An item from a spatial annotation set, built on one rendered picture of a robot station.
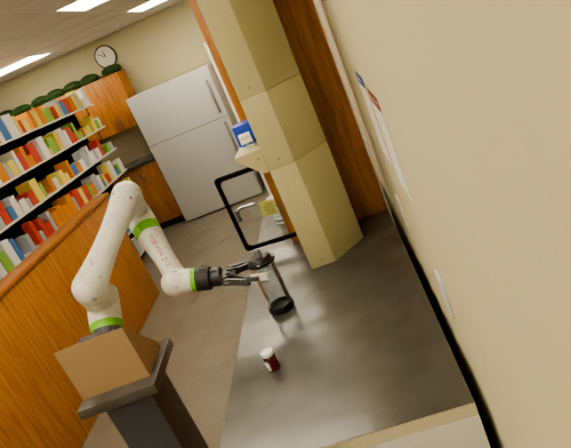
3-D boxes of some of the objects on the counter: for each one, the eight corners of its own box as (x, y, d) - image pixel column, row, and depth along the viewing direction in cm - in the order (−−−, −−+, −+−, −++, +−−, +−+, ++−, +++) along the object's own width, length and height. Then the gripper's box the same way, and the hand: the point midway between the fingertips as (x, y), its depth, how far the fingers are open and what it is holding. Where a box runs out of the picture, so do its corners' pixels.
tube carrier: (294, 294, 219) (273, 249, 212) (293, 308, 209) (272, 260, 202) (269, 303, 220) (248, 258, 214) (268, 317, 210) (245, 270, 204)
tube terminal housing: (359, 222, 263) (300, 68, 238) (366, 250, 232) (300, 76, 208) (310, 240, 267) (246, 91, 242) (311, 269, 236) (239, 101, 212)
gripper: (205, 282, 199) (266, 274, 197) (213, 256, 220) (269, 248, 219) (209, 300, 201) (269, 292, 200) (217, 272, 223) (271, 265, 221)
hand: (263, 269), depth 209 cm, fingers open, 11 cm apart
